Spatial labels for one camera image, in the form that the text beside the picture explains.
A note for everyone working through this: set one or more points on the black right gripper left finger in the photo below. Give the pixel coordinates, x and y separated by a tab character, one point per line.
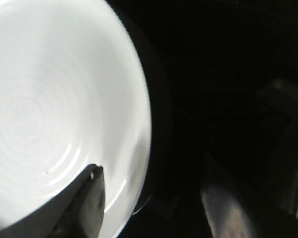
76	212

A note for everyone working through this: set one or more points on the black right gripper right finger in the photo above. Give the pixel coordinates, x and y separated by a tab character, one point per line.
227	214

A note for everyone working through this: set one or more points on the white round plate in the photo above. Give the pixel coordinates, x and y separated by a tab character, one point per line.
72	93

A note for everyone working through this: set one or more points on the black glass cooktop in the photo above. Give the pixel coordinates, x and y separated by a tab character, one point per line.
223	80

